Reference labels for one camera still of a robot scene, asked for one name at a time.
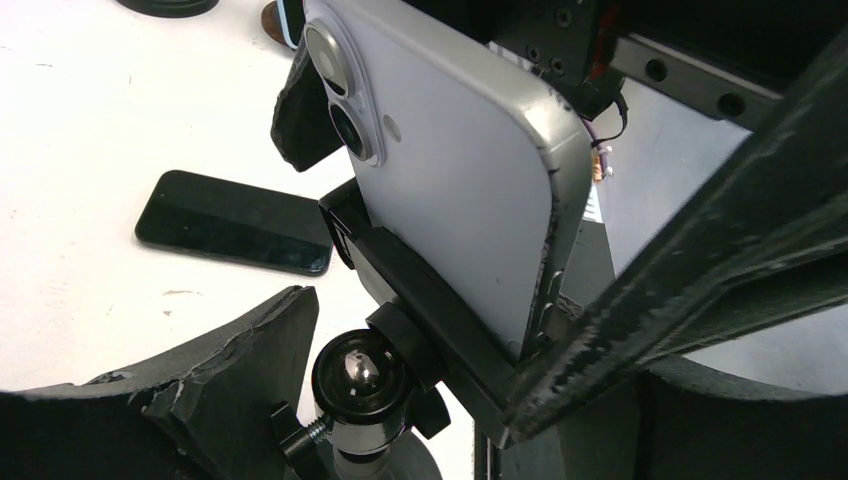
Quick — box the black phone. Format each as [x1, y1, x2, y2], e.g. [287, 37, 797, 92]
[134, 170, 333, 276]

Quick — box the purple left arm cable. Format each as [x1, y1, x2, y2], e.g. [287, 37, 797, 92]
[582, 92, 629, 183]

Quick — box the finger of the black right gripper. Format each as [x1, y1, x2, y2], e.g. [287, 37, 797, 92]
[504, 32, 847, 441]
[270, 40, 343, 172]

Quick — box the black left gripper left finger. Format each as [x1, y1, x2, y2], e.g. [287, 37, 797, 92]
[1, 286, 319, 479]

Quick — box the black phone stand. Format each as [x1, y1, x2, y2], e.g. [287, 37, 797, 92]
[117, 0, 219, 18]
[270, 180, 530, 479]

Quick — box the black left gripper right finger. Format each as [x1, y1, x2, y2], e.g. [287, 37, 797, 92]
[500, 358, 847, 479]

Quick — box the silver phone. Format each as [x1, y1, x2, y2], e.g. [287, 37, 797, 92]
[304, 1, 592, 360]

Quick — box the blue-cased phone on table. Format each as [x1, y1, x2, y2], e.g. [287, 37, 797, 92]
[260, 0, 305, 51]

